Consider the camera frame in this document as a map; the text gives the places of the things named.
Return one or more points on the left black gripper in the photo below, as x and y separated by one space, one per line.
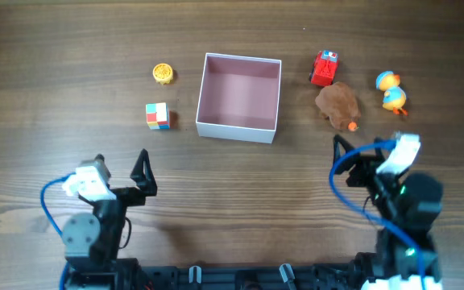
145 182

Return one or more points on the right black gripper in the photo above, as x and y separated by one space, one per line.
366 167

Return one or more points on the multicoloured puzzle cube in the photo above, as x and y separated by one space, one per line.
158 116

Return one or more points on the red toy fire truck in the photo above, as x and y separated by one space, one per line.
324 68

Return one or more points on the yellow round toy wheel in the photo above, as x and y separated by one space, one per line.
163 73

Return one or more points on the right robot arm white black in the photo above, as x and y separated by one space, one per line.
407 204

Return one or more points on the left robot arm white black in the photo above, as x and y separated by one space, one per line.
92 240

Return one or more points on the brown plush toy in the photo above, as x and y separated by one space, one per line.
338 104

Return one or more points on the yellow duck toy blue hat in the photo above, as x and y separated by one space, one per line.
394 97

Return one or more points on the white box with pink interior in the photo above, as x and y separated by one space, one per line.
239 98

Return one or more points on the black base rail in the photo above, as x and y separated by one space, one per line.
283 277

